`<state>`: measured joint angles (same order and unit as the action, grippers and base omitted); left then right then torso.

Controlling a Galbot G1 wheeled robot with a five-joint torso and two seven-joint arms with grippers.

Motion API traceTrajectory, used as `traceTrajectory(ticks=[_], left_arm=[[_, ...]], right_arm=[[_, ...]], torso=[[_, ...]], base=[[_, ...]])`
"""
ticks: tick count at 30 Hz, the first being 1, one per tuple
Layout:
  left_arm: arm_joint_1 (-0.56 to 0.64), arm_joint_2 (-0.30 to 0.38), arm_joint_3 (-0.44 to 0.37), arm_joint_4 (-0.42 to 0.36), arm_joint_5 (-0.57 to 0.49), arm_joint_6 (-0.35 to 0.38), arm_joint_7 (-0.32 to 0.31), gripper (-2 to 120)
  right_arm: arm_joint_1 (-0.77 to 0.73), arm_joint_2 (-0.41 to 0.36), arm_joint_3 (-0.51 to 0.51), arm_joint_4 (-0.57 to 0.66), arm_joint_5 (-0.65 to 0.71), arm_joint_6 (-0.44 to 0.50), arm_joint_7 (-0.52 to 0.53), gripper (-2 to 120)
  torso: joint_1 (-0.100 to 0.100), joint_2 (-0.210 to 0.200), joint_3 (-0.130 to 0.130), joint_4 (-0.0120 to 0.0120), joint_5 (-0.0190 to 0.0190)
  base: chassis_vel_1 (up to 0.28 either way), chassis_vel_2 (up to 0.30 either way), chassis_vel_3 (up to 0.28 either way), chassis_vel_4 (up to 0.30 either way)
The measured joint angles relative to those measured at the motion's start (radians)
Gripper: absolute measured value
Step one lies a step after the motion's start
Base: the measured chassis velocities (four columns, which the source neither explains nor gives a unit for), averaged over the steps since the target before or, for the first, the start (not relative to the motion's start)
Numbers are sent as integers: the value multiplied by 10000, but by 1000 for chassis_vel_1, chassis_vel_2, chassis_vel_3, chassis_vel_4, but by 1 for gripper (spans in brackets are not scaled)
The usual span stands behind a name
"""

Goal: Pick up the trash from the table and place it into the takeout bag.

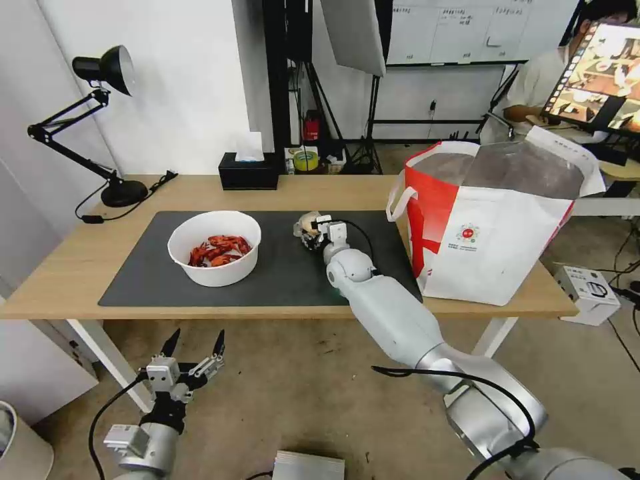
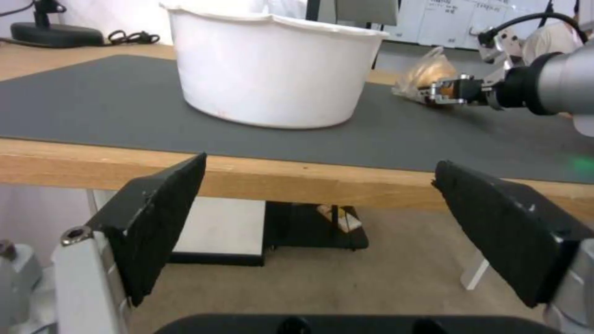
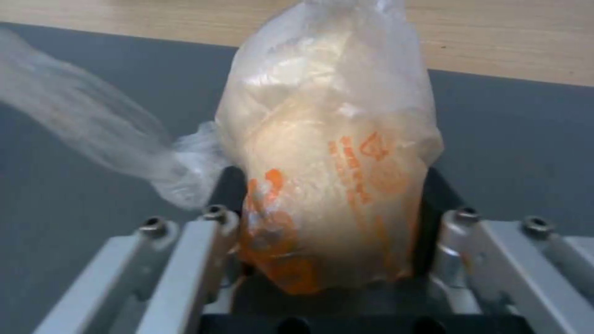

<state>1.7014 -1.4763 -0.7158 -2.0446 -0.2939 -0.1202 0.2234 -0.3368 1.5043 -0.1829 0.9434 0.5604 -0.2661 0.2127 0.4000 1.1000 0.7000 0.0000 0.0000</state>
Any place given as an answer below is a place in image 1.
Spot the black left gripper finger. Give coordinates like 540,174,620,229
185,329,226,392
151,328,181,363

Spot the beige paper trash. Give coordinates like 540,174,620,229
293,211,321,237

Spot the white red takeout bag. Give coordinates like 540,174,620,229
385,125,607,307

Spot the black desk mat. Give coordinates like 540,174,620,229
97,209,424,308

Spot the white table leg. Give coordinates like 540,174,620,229
66,319,152,414
471,316,519,359

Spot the white round bowl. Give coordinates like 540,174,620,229
167,210,263,288

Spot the yellow green tape roll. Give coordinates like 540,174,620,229
293,147,321,174

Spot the black tissue box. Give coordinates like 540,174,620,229
217,151,279,191

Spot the white tissue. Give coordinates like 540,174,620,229
233,131,267,163

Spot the red canister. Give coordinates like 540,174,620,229
303,111,323,143

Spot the black light stand tripod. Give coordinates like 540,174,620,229
343,73,387,175

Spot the white cabinet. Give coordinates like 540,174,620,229
0,293,99,427

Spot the white waste bin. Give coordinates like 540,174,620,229
0,399,55,480

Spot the silver metal box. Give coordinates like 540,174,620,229
271,449,347,480

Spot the white softbox panel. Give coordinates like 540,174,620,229
319,0,389,78

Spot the whiteboard with writing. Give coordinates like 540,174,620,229
387,0,532,67

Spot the black desk lamp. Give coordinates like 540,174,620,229
27,45,151,209

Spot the white cardboard product box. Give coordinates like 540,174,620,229
553,264,621,327

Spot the round wooden side table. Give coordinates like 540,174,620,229
597,159,640,183

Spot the black computer monitor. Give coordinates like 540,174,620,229
540,19,640,135

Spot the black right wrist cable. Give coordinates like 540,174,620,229
343,219,380,277

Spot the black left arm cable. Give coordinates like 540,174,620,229
88,375,150,469

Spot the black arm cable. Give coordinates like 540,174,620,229
371,365,540,480
88,375,150,469

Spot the black lamp cable with switch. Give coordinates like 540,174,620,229
75,169,179,224

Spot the black metal shelf frame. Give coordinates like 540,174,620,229
259,0,315,154

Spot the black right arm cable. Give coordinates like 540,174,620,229
371,365,540,480

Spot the black floor cable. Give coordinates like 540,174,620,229
605,233,640,362

